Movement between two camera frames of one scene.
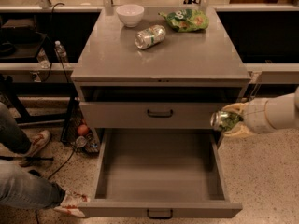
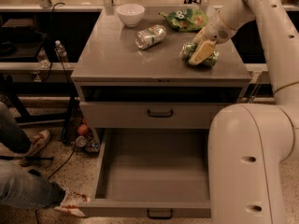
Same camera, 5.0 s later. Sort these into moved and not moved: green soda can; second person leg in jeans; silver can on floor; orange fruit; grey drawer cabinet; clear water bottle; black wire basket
Moved: green soda can
Not moved: orange fruit; second person leg in jeans; grey drawer cabinet; black wire basket; silver can on floor; clear water bottle
